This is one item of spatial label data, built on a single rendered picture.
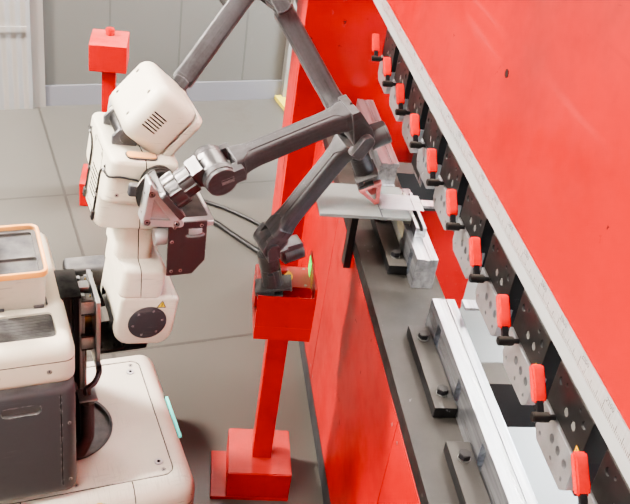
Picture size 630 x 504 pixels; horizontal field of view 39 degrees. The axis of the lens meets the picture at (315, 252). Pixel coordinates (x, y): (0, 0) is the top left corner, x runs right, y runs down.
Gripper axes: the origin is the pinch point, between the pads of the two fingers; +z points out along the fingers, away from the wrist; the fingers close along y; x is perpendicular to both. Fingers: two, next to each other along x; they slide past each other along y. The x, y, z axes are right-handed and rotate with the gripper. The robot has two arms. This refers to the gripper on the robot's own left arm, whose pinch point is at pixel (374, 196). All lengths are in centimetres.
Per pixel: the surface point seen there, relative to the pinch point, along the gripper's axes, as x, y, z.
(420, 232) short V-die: -8.9, -14.1, 7.5
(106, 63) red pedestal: 92, 154, -15
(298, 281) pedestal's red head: 28.5, -11.2, 11.3
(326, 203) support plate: 13.1, -3.9, -5.6
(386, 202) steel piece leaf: -2.7, -1.4, 2.4
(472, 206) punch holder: -21, -56, -23
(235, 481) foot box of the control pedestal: 72, -23, 67
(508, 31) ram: -38, -51, -57
